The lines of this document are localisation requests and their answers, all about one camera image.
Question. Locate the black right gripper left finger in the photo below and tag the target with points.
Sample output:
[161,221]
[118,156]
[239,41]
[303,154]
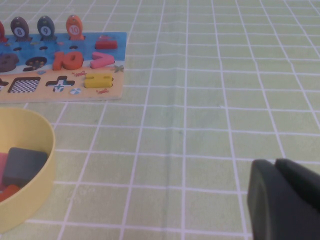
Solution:
[275,212]

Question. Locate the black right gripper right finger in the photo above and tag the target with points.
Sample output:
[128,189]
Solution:
[305,180]

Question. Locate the yellow equals sign piece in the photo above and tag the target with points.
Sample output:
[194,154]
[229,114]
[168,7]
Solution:
[90,81]

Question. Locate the pink greater-than sign piece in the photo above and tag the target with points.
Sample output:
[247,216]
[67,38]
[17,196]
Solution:
[100,63]

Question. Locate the red minus sign piece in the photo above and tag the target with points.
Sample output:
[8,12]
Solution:
[106,45]

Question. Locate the yellow plastic bowl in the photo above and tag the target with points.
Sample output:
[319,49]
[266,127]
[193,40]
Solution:
[37,190]

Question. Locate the colourful wooden puzzle board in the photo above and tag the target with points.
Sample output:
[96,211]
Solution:
[50,96]

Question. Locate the grey square shape piece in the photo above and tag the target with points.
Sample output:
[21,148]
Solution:
[25,165]

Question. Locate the orange number ten piece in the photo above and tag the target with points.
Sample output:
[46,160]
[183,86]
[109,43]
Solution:
[58,61]

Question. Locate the orange plus sign piece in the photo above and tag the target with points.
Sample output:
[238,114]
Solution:
[8,192]

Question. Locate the pink trapezoid shape piece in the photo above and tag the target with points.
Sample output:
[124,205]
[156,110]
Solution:
[3,167]

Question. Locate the brown number eight piece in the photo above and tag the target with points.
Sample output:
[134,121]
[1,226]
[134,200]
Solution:
[7,62]

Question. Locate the green checked tablecloth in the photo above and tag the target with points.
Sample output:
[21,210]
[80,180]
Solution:
[200,100]

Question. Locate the orange fish peg numbered ten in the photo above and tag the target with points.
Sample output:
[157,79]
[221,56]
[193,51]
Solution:
[74,28]

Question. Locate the slate fish peg numbered nine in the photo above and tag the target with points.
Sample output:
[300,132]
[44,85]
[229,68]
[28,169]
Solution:
[45,28]

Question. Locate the brown fish peg numbered eight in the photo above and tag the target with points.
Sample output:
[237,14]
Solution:
[19,30]

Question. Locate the red fish peg numbered seven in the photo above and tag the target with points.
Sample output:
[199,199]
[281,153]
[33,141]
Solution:
[1,32]

